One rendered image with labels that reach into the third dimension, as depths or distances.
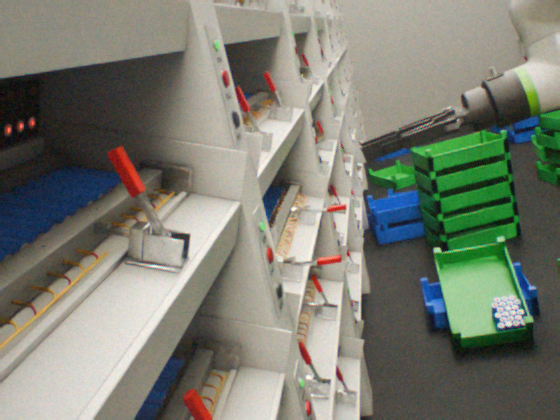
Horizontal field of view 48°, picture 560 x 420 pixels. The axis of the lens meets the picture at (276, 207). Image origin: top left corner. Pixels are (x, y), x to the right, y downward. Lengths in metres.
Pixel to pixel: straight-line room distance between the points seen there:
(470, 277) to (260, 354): 1.28
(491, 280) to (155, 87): 1.42
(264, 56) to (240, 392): 0.81
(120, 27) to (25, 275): 0.18
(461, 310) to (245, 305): 1.22
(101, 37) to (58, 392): 0.22
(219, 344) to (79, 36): 0.38
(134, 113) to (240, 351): 0.27
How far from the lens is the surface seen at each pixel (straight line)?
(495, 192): 2.39
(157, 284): 0.43
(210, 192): 0.62
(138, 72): 0.63
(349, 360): 1.47
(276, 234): 1.01
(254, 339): 0.67
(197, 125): 0.62
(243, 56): 1.31
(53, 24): 0.36
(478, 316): 1.82
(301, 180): 1.33
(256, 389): 0.66
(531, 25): 1.19
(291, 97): 1.30
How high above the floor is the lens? 0.87
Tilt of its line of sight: 14 degrees down
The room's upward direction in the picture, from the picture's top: 14 degrees counter-clockwise
